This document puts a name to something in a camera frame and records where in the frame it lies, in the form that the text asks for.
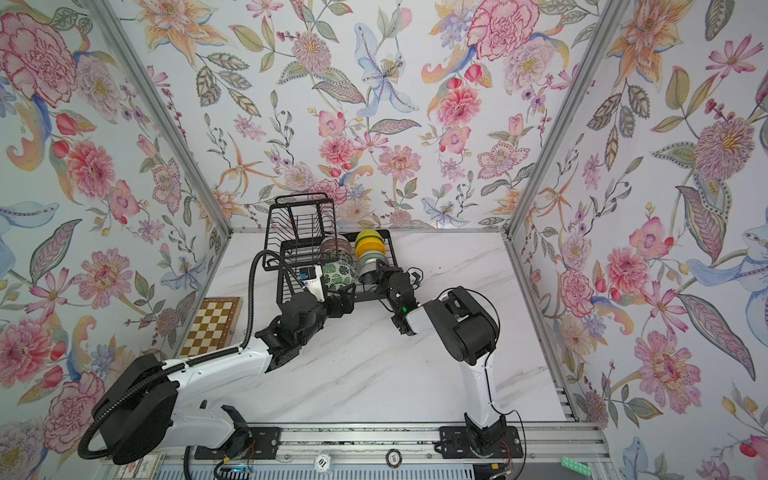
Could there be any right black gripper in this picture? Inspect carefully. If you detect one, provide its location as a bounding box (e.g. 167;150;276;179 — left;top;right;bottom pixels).
377;259;407;318

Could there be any pale celadon bowl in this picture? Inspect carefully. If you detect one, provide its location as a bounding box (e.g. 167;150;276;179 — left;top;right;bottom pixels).
357;251;389;267

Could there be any yellow bowl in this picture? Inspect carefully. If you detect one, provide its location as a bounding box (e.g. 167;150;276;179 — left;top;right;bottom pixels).
355;236;387;258

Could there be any green leaf pattern bowl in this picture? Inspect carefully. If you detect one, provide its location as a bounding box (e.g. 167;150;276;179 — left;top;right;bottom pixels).
322;260;356;292

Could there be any black wire dish rack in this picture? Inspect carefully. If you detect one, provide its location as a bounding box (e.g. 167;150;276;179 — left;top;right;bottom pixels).
263;193;385;304

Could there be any pink striped bowl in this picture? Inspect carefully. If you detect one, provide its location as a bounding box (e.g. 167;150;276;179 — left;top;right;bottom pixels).
320;235;354;255

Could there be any dark blue grey bowl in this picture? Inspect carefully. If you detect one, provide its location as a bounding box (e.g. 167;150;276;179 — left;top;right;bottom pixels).
357;261;387;285

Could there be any lime green bowl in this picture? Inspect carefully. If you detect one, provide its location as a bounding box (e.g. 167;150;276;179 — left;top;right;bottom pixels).
356;229;383;241

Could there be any black white patterned bowl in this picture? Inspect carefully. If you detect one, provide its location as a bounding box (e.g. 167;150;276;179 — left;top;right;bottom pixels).
329;250;355;266

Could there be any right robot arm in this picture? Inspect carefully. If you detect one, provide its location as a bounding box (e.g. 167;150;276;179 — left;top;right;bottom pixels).
375;267;507;457

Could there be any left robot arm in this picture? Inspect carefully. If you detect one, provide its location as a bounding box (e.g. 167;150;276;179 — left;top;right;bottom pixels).
77;287;355;465

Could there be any wooden chessboard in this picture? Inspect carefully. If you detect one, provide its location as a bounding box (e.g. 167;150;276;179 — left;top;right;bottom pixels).
180;297;242;357

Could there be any green connector block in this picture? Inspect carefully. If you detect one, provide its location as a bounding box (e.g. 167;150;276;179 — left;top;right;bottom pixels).
560;457;592;478

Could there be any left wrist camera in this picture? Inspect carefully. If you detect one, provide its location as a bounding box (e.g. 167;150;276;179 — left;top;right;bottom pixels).
298;265;325;302

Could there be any left black corrugated cable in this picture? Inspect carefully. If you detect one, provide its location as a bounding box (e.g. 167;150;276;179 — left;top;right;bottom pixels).
77;249;301;462

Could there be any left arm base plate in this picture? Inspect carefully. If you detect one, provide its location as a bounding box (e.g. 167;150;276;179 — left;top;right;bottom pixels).
193;427;282;461

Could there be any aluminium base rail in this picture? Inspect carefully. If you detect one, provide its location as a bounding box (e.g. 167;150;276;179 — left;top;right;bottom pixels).
95;421;619;480

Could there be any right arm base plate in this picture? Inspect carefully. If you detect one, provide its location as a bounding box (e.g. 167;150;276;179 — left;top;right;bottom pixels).
433;426;524;460

